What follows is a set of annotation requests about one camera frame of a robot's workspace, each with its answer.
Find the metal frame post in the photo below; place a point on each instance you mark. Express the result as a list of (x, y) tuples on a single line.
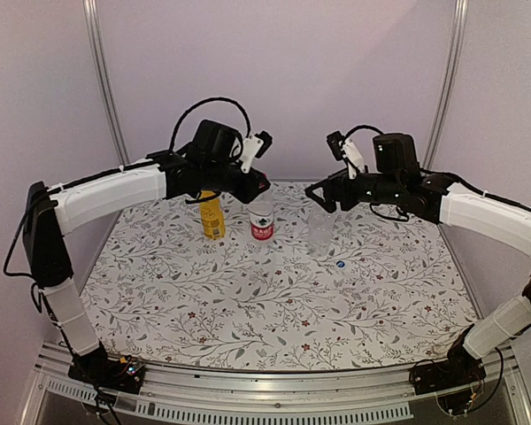
[(91, 15), (457, 36)]

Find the red cap water bottle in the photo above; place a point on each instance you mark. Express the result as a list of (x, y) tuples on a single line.
[(261, 217)]

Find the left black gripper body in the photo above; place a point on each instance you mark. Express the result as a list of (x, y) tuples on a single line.
[(245, 192)]

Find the yellow juice bottle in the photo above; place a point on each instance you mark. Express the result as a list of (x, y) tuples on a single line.
[(212, 216)]

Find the left metal frame post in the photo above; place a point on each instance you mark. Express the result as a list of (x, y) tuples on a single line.
[(91, 15)]

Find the aluminium front rail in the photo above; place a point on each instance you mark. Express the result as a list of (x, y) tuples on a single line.
[(189, 395)]

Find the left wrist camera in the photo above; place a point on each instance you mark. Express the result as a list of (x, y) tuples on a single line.
[(254, 146)]

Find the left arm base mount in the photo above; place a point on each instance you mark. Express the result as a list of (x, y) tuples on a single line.
[(125, 374)]

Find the right metal frame post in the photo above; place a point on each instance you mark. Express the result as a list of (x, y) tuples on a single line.
[(457, 36)]

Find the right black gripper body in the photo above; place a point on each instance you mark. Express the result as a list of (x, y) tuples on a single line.
[(349, 198)]

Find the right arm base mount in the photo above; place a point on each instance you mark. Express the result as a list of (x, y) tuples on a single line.
[(456, 382)]

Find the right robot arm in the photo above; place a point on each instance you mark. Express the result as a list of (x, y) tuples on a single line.
[(439, 198)]

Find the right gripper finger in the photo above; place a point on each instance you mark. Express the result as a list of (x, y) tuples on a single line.
[(332, 182), (321, 194)]

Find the floral table mat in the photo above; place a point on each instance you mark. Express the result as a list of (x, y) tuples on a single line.
[(162, 291)]

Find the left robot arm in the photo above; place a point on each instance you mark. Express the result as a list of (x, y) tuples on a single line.
[(218, 160)]

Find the clear plastic bottle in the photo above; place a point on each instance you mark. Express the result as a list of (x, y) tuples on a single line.
[(320, 231)]

